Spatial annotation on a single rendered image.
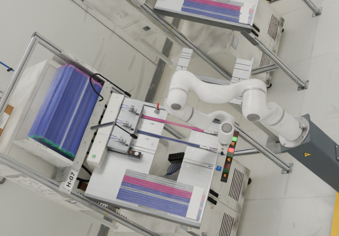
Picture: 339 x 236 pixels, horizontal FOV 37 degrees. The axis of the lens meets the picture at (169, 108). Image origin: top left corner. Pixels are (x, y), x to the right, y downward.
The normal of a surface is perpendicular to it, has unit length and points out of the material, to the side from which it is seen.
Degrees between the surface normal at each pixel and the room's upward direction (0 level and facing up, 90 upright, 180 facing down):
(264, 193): 0
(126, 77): 90
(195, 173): 44
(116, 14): 90
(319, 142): 90
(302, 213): 0
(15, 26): 90
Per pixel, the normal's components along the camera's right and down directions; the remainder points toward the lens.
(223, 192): 0.67, -0.16
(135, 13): -0.28, 0.85
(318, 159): -0.11, 0.79
